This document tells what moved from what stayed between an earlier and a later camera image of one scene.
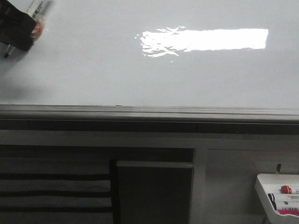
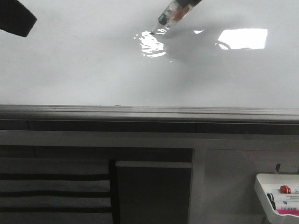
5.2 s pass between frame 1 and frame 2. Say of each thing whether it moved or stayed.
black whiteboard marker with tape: moved
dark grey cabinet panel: stayed
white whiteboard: stayed
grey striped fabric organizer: stayed
